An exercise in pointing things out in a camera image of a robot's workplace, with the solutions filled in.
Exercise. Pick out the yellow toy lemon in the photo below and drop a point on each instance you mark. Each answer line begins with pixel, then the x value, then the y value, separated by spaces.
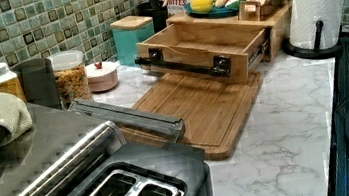
pixel 201 6

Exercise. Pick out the black paper towel holder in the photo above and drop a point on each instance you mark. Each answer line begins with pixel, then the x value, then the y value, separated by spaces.
pixel 316 52

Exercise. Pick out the dark grey cup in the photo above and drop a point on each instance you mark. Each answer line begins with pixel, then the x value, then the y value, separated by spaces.
pixel 38 82

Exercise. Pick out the wooden drawer cabinet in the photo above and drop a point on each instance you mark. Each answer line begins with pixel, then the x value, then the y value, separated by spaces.
pixel 277 25

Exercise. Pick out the white-capped spice bottle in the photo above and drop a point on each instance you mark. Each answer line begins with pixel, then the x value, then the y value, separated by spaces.
pixel 9 82

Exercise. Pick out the wooden drawer with black handle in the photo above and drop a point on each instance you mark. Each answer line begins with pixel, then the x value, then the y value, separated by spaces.
pixel 221 52

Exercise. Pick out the wooden tea bag box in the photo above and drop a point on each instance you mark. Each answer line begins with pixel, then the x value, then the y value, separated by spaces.
pixel 258 10

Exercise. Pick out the stainless toaster oven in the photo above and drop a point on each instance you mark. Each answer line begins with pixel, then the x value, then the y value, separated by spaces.
pixel 63 147

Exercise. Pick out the clear jar with cereal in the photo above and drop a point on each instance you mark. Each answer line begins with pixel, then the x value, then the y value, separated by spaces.
pixel 70 74

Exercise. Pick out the wooden cutting board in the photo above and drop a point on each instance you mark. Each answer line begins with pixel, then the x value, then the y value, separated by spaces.
pixel 214 112

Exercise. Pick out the teal canister with wooden lid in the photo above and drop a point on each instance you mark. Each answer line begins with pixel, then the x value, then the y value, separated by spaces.
pixel 128 32

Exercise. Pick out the black two-slot toaster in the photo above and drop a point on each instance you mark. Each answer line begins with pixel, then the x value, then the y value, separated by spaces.
pixel 140 170

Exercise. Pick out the white paper towel roll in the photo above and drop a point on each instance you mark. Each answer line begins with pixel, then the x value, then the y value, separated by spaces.
pixel 305 15

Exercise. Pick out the pink lidded pot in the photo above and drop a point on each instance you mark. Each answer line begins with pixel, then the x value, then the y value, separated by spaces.
pixel 102 76

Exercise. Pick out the black utensil holder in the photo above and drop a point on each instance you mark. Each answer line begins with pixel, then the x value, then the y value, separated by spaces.
pixel 159 15

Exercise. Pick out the blue plate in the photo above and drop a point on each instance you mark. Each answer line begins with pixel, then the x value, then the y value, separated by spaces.
pixel 210 11

